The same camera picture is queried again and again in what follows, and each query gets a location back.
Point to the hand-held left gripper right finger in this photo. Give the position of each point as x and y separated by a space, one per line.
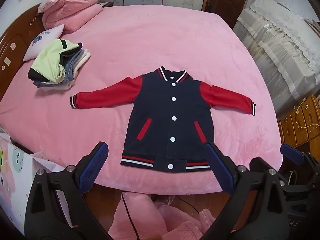
221 170

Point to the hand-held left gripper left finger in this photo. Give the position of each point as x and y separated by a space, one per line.
93 167

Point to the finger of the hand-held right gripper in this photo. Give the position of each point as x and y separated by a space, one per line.
258 163
292 153

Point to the navy and red varsity jacket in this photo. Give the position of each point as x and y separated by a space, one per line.
160 110

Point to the pile of folded clothes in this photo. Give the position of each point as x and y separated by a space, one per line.
50 62

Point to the wooden drawer cabinet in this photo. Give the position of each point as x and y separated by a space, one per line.
307 130

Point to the person's pink fleece clothing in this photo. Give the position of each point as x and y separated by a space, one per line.
140 217

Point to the printed paper bag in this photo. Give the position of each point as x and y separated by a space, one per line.
15 180

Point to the lace cloth covered furniture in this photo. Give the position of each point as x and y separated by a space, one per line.
275 42

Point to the small white printed pillow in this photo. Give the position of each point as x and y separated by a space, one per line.
37 42

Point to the pink fleece bed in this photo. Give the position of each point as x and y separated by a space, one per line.
150 35

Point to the wooden headboard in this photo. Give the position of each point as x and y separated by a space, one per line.
15 35

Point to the folded pink quilt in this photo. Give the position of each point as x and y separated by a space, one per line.
75 7

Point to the brown wooden door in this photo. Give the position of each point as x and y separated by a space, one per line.
225 0

